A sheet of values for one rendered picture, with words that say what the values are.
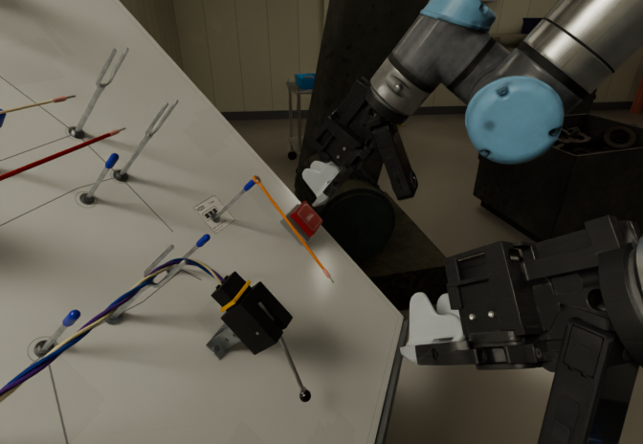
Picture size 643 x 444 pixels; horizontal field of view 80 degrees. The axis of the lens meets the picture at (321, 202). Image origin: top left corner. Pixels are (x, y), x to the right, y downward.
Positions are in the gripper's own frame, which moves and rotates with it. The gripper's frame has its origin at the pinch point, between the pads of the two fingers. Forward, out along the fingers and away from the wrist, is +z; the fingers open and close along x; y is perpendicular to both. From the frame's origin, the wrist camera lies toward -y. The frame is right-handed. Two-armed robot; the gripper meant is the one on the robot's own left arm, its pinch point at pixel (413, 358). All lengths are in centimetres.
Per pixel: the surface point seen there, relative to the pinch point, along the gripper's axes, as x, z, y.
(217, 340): 13.4, 18.0, 3.2
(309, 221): -3.2, 24.0, 22.0
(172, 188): 19.2, 22.2, 23.5
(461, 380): -115, 96, -12
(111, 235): 25.9, 18.2, 14.8
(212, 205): 13.3, 23.4, 22.3
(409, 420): -86, 99, -24
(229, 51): -88, 364, 388
